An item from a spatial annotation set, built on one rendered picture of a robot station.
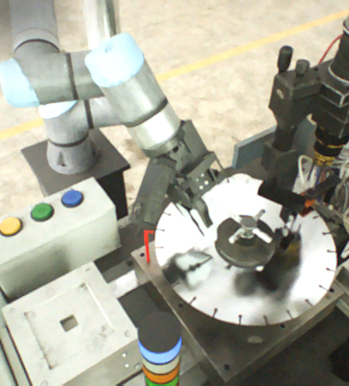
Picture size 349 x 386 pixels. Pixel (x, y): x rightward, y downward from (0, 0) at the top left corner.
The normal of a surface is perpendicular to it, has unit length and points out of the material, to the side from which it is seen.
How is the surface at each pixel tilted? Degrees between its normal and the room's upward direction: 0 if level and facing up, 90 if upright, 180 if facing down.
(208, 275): 0
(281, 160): 90
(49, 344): 0
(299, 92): 90
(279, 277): 0
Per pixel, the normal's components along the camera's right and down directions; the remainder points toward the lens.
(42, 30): 0.47, -0.44
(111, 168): 0.00, -0.67
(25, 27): -0.17, -0.34
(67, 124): 0.23, 0.73
